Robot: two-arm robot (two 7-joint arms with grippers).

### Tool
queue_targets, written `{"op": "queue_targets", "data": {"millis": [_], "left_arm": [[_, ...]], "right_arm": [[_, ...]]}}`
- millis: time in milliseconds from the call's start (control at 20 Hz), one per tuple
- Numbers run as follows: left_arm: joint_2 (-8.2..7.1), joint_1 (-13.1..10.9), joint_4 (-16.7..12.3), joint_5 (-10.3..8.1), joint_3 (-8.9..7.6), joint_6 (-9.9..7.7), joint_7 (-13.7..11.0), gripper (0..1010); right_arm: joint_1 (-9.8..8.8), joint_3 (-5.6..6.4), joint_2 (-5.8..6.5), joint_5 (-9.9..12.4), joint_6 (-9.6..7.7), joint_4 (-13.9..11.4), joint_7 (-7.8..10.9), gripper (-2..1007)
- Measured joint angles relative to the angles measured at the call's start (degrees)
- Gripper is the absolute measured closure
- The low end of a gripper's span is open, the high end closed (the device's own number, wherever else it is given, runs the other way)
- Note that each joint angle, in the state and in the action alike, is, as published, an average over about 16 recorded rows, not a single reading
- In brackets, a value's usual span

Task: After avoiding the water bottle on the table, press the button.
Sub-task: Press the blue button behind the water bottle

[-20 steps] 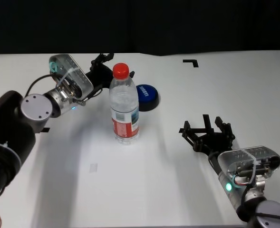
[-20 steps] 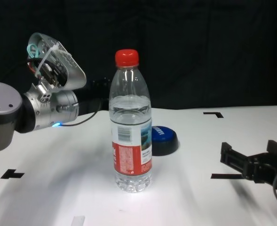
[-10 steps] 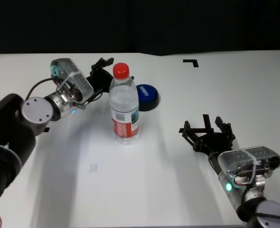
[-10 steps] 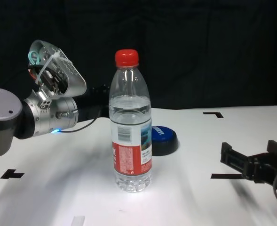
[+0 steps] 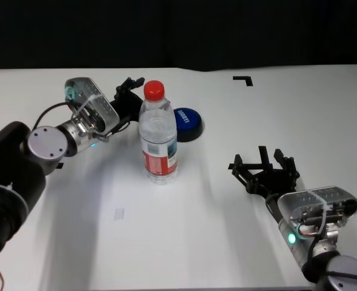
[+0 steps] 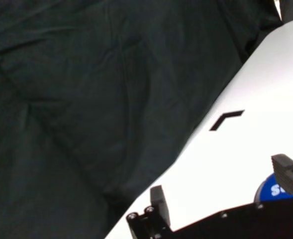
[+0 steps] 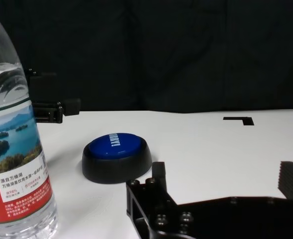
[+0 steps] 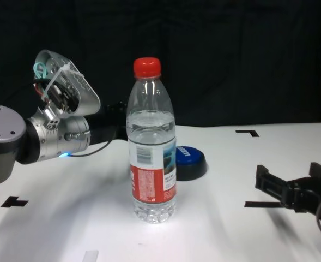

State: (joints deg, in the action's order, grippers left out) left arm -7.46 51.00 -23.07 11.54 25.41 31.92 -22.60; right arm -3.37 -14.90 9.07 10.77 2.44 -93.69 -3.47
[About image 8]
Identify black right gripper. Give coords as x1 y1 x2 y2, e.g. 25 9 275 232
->
255 162 321 222

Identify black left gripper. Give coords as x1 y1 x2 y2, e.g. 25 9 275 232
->
88 100 129 145

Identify clear water bottle red cap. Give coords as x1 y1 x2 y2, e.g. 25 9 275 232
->
126 57 177 224

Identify black L-shaped tape mark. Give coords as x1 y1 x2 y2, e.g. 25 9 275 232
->
235 130 259 139

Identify black backdrop cloth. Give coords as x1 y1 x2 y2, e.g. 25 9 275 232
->
0 0 321 129

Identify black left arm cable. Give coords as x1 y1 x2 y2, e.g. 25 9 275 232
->
67 140 114 158

